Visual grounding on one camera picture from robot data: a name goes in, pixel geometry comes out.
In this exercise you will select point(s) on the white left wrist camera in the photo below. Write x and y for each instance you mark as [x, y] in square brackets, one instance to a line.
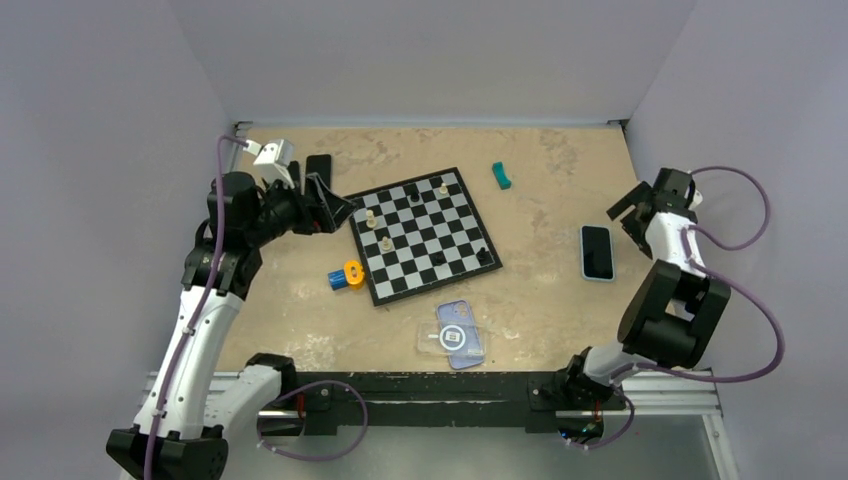
[272, 161]

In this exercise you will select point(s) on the black phone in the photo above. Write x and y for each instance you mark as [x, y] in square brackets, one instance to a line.
[294, 171]

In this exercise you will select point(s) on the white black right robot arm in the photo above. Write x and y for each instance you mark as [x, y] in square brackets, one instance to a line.
[676, 309]

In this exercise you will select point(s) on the lilac phone case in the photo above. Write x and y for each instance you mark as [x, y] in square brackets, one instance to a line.
[460, 312]

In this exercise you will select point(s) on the black chess pawn right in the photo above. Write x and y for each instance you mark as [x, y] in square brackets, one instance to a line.
[483, 255]

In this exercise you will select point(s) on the blue orange toy piece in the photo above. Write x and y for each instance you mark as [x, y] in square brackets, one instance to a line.
[352, 275]

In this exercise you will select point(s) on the clear magsafe phone case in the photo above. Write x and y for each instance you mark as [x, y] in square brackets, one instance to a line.
[450, 339]

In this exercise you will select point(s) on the black metal base frame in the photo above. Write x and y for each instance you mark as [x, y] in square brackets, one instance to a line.
[325, 401]

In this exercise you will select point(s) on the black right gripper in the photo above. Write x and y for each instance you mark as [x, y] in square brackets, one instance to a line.
[638, 195]

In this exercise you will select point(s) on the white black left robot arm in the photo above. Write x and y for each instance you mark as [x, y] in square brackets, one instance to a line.
[218, 273]

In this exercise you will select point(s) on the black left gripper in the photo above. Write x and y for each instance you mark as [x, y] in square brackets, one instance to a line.
[310, 218]

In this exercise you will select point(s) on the black white chessboard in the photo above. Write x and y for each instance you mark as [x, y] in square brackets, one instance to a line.
[450, 224]

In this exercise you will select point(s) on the teal curved block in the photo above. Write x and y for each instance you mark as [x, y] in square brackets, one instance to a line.
[499, 173]

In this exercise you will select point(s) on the cream chess pawn left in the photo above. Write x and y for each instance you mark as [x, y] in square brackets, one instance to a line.
[371, 220]

